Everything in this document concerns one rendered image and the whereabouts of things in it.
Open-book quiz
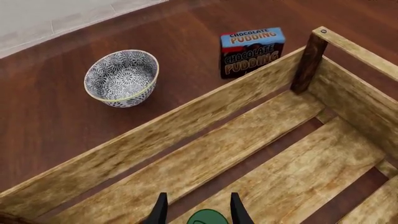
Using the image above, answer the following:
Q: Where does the black-and-white patterned bowl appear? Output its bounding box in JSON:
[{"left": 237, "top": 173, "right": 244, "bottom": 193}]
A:
[{"left": 83, "top": 49, "right": 160, "bottom": 108}]

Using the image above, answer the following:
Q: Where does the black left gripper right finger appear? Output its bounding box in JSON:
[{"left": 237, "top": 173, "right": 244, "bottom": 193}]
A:
[{"left": 230, "top": 192, "right": 254, "bottom": 224}]

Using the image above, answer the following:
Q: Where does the wooden slat tray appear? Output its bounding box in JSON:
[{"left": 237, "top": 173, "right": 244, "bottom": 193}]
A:
[{"left": 0, "top": 26, "right": 398, "bottom": 224}]

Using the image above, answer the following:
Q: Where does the chocolate pudding box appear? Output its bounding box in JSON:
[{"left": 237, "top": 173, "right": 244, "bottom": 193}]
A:
[{"left": 220, "top": 27, "right": 287, "bottom": 80}]

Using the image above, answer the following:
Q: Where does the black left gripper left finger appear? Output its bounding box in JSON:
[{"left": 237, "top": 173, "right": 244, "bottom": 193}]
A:
[{"left": 145, "top": 192, "right": 169, "bottom": 224}]

